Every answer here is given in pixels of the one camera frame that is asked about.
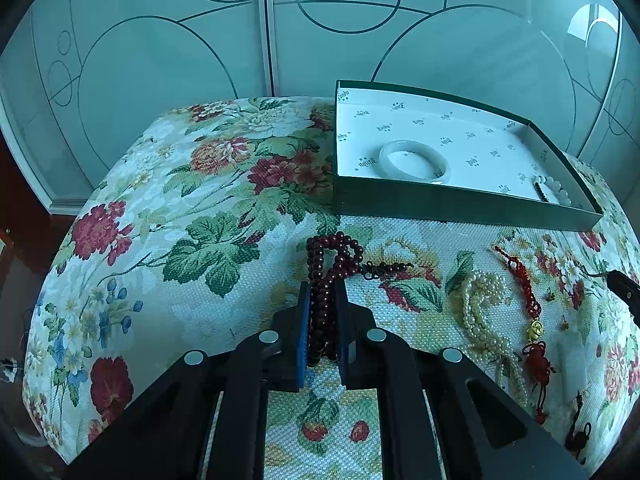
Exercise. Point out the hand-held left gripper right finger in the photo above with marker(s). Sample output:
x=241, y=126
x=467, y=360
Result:
x=344, y=340

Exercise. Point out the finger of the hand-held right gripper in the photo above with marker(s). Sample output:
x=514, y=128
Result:
x=625, y=287

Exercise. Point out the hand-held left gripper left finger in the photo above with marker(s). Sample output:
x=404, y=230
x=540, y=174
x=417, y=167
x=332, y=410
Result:
x=302, y=335

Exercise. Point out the small gold earring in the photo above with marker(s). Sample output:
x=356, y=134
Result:
x=550, y=293
x=564, y=325

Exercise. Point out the green cardboard box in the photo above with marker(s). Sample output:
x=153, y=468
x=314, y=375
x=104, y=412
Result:
x=450, y=205

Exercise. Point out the floral embroidered cloth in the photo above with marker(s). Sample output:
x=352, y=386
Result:
x=200, y=240

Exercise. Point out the frosted glass wardrobe door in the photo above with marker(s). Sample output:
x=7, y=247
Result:
x=450, y=35
x=622, y=110
x=150, y=70

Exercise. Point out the pale jade bangle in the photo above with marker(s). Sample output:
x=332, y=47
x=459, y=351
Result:
x=387, y=162

